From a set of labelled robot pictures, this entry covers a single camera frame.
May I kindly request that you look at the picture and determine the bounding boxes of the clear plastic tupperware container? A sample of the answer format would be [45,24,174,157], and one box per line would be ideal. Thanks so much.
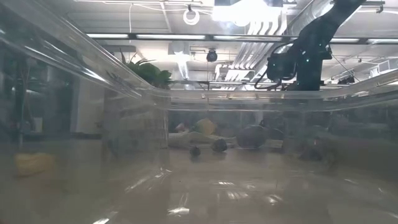
[0,0,398,224]

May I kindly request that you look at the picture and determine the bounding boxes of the small black ceiling fixture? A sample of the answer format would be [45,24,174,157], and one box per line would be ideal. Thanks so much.
[337,74,356,85]

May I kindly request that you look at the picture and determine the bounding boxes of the small dark toy berry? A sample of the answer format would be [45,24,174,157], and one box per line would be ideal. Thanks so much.
[211,138,228,153]

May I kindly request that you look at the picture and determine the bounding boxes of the artificial succulents in white pot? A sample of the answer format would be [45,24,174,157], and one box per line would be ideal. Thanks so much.
[119,48,174,90]

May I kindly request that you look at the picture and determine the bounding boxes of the white cup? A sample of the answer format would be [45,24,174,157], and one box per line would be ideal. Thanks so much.
[33,117,44,134]

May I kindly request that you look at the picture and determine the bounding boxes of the small yellow toy fruit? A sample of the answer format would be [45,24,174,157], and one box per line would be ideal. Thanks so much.
[14,152,56,177]

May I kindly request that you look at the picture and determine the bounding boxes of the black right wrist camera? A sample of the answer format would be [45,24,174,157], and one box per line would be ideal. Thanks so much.
[266,52,297,82]

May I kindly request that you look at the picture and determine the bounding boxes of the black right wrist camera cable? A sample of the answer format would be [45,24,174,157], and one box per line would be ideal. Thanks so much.
[254,42,299,90]

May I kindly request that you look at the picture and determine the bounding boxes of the black horizontal frame rail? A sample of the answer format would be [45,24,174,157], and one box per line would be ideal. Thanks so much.
[170,80,299,86]

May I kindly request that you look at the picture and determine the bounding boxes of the white coiled cable loop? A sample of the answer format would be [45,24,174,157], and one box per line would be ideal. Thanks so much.
[182,8,201,27]

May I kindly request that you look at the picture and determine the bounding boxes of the black frame bar with lights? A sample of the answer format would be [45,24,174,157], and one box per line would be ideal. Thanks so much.
[85,32,398,44]

